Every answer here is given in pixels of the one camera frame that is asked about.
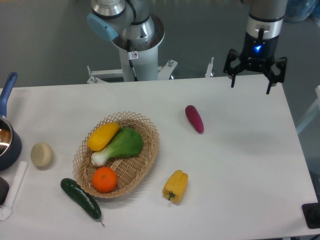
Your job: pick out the dark green cucumber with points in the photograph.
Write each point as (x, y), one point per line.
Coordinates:
(82, 198)

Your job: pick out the green bok choy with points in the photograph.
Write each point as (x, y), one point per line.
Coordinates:
(126, 143)

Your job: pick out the white frame at right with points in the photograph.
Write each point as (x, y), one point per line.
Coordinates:
(310, 113)

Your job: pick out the black device at edge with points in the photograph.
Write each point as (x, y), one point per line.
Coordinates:
(311, 212)

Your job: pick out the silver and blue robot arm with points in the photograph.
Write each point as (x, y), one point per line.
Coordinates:
(130, 26)

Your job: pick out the dark round object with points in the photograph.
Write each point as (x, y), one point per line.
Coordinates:
(4, 189)

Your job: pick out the beige round potato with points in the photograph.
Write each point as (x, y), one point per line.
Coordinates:
(41, 154)

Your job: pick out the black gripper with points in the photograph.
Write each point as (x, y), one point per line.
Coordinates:
(257, 53)

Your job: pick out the purple sweet potato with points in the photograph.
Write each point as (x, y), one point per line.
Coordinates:
(194, 118)

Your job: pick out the orange fruit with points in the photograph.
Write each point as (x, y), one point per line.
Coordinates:
(104, 180)

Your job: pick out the white plastic strip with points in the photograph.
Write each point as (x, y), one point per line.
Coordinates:
(6, 208)

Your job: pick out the yellow mango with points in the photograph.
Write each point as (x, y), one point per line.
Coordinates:
(102, 136)

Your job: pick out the yellow bell pepper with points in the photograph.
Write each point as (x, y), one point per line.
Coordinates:
(175, 187)

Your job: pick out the woven wicker basket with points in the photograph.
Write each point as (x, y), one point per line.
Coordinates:
(129, 171)

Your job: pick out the blue saucepan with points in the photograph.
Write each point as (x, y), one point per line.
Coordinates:
(10, 141)

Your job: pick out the blue plastic bag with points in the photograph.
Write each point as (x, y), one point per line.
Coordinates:
(299, 10)

